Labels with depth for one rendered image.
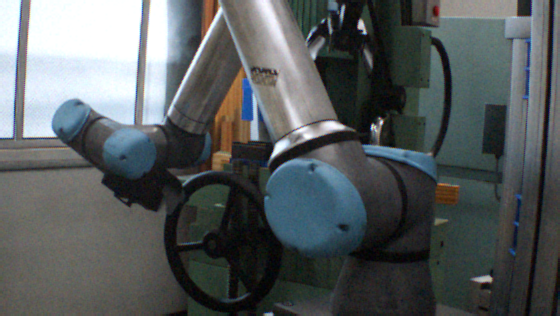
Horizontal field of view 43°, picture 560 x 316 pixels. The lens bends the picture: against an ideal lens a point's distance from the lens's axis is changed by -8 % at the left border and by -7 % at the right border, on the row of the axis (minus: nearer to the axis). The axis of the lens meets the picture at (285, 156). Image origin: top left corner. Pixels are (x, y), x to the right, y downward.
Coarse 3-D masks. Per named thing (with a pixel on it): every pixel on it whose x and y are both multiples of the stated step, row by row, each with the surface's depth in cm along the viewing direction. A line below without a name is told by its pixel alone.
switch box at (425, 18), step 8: (408, 0) 192; (416, 0) 191; (424, 0) 190; (432, 0) 192; (416, 8) 191; (424, 8) 190; (432, 8) 192; (408, 16) 192; (416, 16) 191; (424, 16) 190; (432, 16) 193; (416, 24) 195; (424, 24) 194; (432, 24) 194
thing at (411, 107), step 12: (384, 0) 186; (396, 0) 187; (384, 12) 186; (396, 12) 187; (384, 24) 186; (396, 24) 188; (408, 24) 195; (384, 36) 187; (408, 96) 198; (408, 108) 199
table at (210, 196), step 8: (176, 176) 182; (184, 176) 183; (192, 176) 184; (216, 184) 173; (200, 192) 175; (208, 192) 174; (216, 192) 173; (192, 200) 177; (200, 200) 175; (208, 200) 174; (216, 200) 173; (208, 208) 174; (216, 208) 161; (224, 208) 160; (216, 216) 161
